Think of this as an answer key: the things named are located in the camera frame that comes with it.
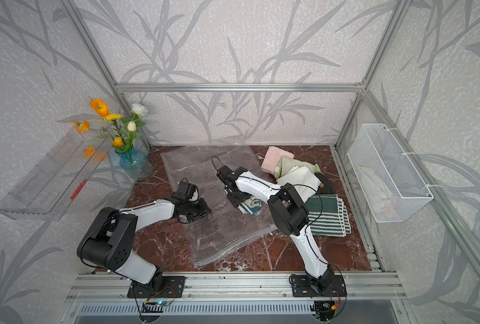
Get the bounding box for clear plastic vacuum bag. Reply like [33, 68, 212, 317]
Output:
[161, 146, 276, 268]

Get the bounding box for clear acrylic wall shelf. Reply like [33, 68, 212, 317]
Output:
[0, 130, 112, 221]

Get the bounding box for light green folded towel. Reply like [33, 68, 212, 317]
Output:
[273, 156, 321, 179]

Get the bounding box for orange white artificial flowers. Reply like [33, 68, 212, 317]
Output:
[89, 99, 149, 153]

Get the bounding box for pink folded towel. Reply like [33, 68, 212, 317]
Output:
[261, 146, 295, 175]

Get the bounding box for white wire mesh basket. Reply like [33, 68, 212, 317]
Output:
[348, 124, 433, 223]

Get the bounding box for white cloth in basket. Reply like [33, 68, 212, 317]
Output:
[357, 165, 394, 217]

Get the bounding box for aluminium cage frame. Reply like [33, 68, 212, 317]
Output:
[61, 1, 480, 279]

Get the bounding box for red clip on shelf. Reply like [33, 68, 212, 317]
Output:
[70, 179, 87, 201]

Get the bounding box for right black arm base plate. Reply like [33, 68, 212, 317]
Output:
[289, 274, 348, 298]

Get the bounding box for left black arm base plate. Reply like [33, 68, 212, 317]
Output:
[127, 275, 186, 299]

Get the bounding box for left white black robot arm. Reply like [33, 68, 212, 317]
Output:
[76, 198, 211, 284]

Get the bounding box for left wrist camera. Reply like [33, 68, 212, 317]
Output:
[172, 181, 199, 202]

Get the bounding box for blue glass vase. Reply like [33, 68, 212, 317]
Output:
[115, 146, 153, 181]

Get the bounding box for green white striped towel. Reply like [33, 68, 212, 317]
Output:
[306, 194, 352, 238]

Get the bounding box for blue patterned towel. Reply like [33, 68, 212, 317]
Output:
[238, 198, 263, 215]

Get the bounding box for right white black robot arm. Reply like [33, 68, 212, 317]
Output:
[217, 166, 335, 285]

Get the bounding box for aluminium front rail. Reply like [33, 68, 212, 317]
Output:
[66, 271, 407, 302]

